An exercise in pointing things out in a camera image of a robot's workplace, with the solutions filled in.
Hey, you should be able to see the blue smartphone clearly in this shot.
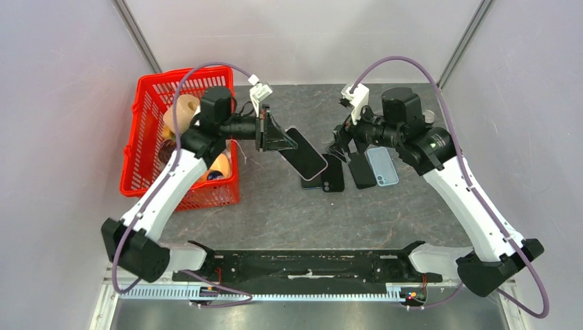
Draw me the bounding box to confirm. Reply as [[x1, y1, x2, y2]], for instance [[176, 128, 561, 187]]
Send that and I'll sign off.
[[300, 175, 322, 190]]

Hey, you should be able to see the round bread bun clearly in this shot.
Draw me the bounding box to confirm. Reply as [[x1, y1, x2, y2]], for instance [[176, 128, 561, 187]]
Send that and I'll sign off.
[[206, 153, 232, 180]]

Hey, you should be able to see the red plastic shopping basket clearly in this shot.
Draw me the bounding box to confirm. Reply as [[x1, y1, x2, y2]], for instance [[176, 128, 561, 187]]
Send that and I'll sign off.
[[120, 68, 240, 212]]

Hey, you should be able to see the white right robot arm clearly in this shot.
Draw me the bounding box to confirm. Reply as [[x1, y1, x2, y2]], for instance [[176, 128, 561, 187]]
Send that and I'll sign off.
[[328, 85, 544, 297]]

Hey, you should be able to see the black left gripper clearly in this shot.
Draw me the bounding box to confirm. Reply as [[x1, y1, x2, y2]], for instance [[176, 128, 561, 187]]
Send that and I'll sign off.
[[219, 104, 297, 153]]

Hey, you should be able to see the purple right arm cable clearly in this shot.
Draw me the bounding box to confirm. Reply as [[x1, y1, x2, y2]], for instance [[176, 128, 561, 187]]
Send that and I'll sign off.
[[349, 56, 550, 320]]

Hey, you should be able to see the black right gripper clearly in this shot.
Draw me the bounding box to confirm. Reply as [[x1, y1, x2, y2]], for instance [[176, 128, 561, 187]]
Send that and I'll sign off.
[[325, 98, 403, 164]]

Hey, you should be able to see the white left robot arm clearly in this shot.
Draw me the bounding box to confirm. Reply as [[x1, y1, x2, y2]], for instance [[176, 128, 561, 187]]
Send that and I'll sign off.
[[101, 82, 298, 283]]

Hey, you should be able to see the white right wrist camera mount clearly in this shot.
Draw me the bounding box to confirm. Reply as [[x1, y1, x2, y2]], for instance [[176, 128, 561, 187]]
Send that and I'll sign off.
[[340, 83, 370, 124]]

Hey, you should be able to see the black phone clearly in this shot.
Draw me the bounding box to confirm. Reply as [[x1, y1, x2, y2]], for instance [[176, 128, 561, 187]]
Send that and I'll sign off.
[[321, 153, 345, 193]]

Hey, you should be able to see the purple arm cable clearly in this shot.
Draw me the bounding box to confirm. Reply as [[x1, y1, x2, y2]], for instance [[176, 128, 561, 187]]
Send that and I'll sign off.
[[349, 56, 550, 320], [111, 62, 261, 309]]

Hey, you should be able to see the black and yellow drink can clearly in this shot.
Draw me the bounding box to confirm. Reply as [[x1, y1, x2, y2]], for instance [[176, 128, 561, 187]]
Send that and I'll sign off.
[[422, 109, 436, 124]]

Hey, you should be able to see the white cable duct rail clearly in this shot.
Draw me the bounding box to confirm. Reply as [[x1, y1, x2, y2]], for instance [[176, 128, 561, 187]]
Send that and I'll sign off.
[[121, 283, 406, 303]]

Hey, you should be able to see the beige toilet paper roll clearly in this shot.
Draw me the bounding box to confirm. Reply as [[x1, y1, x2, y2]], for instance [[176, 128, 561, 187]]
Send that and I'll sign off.
[[163, 94, 200, 135]]

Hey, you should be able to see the aluminium frame post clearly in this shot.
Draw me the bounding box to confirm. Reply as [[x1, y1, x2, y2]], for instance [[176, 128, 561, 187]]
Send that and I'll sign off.
[[437, 0, 495, 89]]

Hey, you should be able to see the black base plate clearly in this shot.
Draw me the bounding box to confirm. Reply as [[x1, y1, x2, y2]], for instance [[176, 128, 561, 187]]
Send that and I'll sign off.
[[196, 243, 443, 295]]

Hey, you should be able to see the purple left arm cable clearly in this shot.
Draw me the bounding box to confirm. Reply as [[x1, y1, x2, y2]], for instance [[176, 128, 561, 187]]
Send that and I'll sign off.
[[111, 62, 261, 309]]

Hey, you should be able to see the black smartphone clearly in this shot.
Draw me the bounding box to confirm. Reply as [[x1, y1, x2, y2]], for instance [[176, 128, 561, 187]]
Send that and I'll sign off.
[[348, 153, 377, 190]]

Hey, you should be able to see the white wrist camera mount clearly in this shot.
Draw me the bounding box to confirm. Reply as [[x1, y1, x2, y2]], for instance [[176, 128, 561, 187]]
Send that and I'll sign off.
[[340, 83, 370, 124], [247, 74, 273, 117]]

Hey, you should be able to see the light blue phone case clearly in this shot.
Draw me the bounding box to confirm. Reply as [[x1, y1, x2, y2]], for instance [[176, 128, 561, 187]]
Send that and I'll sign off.
[[366, 147, 399, 187]]

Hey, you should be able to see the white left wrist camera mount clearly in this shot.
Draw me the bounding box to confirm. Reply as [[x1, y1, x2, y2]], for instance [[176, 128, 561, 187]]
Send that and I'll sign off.
[[247, 74, 273, 117]]

